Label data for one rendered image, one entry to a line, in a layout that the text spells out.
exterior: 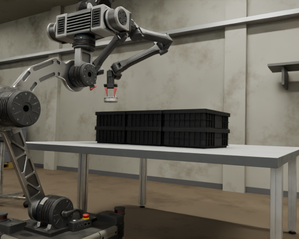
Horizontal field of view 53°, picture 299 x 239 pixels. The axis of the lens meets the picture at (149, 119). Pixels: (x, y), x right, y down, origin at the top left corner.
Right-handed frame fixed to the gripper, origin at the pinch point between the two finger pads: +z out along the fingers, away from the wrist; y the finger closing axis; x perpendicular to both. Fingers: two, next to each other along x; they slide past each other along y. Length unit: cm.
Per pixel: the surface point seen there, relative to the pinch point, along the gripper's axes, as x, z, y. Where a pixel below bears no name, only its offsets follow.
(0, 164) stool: -96, 55, 120
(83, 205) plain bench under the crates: -18, 84, 23
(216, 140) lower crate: 45, 34, -67
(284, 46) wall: -156, -90, -224
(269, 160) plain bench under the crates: 115, 42, -66
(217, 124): 45, 25, -68
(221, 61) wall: -205, -82, -153
